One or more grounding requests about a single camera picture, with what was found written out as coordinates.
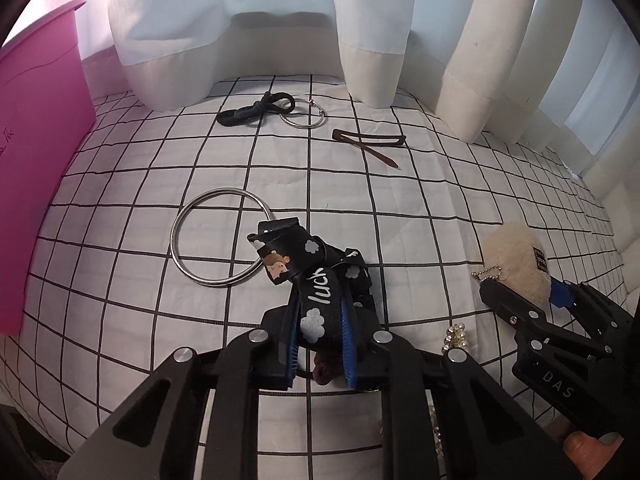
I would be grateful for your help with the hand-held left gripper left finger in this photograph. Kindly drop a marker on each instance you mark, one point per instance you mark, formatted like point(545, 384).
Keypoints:
point(291, 347)

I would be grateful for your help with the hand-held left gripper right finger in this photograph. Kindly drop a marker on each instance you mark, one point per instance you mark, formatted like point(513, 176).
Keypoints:
point(348, 355)

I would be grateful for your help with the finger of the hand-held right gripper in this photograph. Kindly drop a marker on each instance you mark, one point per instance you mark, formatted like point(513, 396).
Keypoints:
point(561, 296)
point(505, 302)

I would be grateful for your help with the black printed ribbon bow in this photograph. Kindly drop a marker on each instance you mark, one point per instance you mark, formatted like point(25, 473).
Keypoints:
point(315, 300)

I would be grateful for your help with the brown hair clip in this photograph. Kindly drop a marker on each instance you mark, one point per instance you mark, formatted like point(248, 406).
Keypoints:
point(380, 156)

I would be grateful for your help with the person's right hand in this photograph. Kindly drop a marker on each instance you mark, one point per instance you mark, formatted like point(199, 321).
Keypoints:
point(582, 450)

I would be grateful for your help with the brown scrunchie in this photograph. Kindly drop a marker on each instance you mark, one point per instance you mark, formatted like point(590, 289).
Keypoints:
point(327, 370)

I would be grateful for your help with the pearl hair clip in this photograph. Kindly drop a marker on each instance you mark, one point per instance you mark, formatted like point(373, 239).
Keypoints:
point(456, 337)

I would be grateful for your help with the white black grid cloth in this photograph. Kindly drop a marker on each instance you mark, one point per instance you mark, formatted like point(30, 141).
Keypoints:
point(425, 210)

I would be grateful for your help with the small silver hoop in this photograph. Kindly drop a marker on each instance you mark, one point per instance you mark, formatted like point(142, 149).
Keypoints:
point(301, 127)

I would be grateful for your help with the pink plastic container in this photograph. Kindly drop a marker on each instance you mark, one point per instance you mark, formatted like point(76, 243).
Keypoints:
point(35, 135)

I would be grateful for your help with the white curtain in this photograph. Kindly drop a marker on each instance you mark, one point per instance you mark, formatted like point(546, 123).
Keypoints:
point(175, 35)

